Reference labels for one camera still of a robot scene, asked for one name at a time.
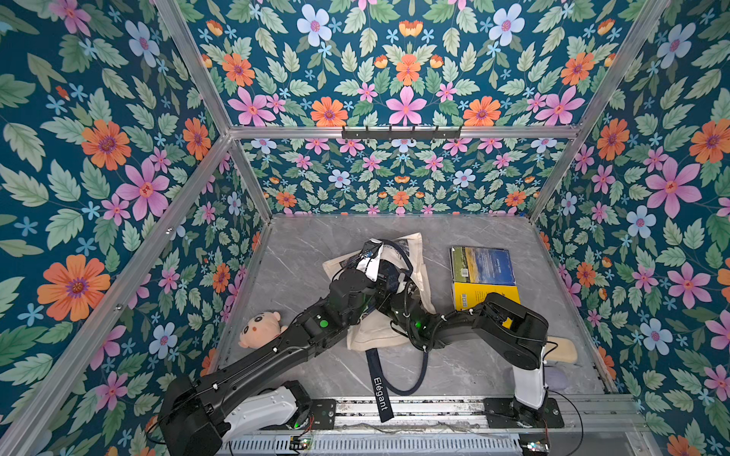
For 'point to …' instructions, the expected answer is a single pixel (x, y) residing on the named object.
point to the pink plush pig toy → (260, 329)
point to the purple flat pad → (555, 377)
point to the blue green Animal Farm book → (482, 265)
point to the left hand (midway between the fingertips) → (385, 256)
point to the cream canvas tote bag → (374, 332)
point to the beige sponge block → (565, 351)
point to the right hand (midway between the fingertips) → (378, 285)
